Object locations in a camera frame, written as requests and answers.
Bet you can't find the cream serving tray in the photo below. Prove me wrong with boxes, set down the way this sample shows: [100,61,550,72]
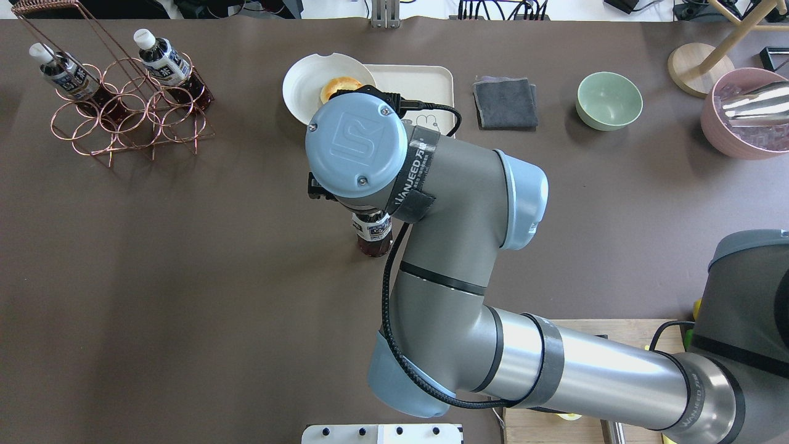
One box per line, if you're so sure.
[365,64,456,135]

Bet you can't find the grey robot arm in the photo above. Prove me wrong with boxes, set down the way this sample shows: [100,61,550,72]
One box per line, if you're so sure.
[305,92,787,443]

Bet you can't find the grey folded cloth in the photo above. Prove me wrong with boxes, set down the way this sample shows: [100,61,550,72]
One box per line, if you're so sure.
[473,76,539,130]

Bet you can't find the tea bottle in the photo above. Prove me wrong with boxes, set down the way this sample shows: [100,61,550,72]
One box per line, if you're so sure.
[133,28,213,111]
[28,43,130,124]
[351,211,393,257]

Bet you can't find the white round plate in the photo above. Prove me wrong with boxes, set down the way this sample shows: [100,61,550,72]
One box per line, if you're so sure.
[282,53,377,125]

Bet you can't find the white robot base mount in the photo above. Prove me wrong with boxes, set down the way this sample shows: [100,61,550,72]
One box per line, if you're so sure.
[301,422,465,443]

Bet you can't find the glazed donut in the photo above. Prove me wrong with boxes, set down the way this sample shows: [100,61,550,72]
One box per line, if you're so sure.
[319,76,364,104]

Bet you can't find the wooden stand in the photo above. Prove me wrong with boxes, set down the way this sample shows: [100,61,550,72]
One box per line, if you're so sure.
[668,1,787,98]

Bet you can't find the copper wire bottle rack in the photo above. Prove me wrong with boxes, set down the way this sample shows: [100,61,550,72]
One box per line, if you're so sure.
[11,1,215,168]

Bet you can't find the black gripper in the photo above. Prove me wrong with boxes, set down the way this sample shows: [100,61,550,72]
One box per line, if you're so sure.
[308,171,338,202]

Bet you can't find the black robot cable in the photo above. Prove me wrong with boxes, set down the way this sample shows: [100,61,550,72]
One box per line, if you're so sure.
[345,86,525,411]

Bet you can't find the green bowl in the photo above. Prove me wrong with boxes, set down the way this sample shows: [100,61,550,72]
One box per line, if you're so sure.
[575,72,644,131]

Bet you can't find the pink bowl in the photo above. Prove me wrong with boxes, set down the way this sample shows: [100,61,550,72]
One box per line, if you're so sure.
[701,68,788,160]

